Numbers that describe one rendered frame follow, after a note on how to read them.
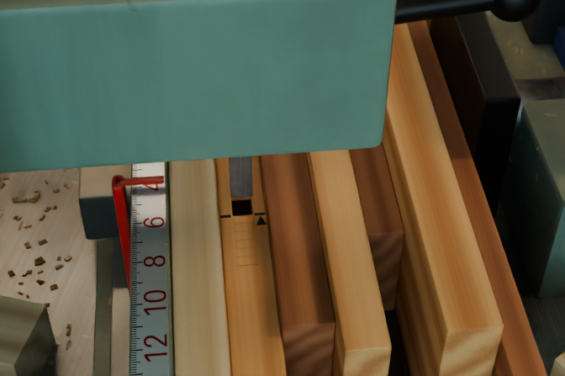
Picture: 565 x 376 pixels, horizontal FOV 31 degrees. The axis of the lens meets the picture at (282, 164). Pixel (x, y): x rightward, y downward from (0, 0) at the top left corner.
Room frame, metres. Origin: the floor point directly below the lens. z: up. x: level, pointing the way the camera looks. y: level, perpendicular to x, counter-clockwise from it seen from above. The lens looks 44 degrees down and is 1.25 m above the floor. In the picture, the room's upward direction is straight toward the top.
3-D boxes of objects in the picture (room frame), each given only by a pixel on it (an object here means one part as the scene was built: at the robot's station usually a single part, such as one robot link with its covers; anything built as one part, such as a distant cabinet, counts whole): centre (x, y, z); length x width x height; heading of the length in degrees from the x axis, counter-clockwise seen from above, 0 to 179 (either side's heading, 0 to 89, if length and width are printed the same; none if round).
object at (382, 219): (0.35, -0.03, 0.93); 0.16 x 0.02 x 0.05; 6
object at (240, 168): (0.29, 0.02, 0.97); 0.01 x 0.01 x 0.05; 6
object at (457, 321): (0.29, -0.06, 0.94); 0.18 x 0.02 x 0.07; 6
